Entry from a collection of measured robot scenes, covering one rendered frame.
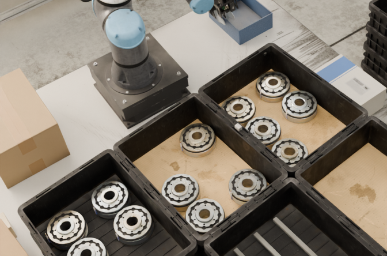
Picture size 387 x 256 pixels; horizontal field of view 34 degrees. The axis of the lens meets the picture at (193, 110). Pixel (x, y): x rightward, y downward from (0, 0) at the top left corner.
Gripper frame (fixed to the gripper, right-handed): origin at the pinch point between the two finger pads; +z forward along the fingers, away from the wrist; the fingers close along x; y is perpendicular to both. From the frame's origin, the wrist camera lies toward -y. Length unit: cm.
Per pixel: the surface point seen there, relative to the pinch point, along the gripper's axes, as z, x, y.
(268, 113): -10, -15, 51
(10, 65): 65, -77, -113
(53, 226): -22, -84, 52
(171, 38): 2.9, -18.2, -8.3
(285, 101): -12, -9, 52
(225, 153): -12, -33, 56
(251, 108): -13, -19, 49
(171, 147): -14, -45, 45
